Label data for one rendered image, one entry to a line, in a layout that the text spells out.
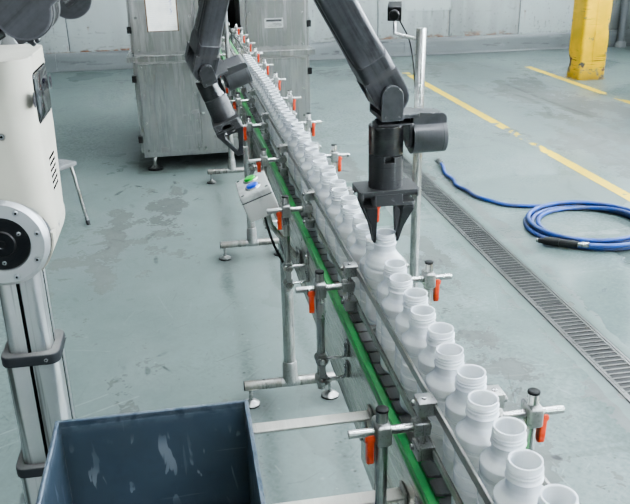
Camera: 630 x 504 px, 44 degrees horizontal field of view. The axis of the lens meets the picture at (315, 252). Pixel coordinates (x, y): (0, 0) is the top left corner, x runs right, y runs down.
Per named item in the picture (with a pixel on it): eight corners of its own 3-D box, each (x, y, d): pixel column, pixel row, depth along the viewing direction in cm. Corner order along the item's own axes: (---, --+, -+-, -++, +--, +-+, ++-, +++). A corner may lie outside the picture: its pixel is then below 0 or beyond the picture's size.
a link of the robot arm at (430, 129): (368, 77, 127) (382, 86, 119) (436, 73, 129) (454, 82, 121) (368, 148, 132) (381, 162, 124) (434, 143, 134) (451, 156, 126)
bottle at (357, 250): (351, 299, 154) (351, 220, 148) (381, 300, 153) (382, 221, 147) (348, 312, 149) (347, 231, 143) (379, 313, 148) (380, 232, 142)
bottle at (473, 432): (454, 528, 94) (461, 412, 88) (447, 495, 100) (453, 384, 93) (504, 527, 94) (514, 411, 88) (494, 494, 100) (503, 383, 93)
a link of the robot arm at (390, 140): (364, 115, 128) (373, 122, 122) (405, 112, 129) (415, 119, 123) (364, 155, 130) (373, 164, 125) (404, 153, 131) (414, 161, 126)
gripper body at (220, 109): (238, 115, 192) (225, 87, 189) (241, 124, 183) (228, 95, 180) (213, 125, 192) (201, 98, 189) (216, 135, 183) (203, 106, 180)
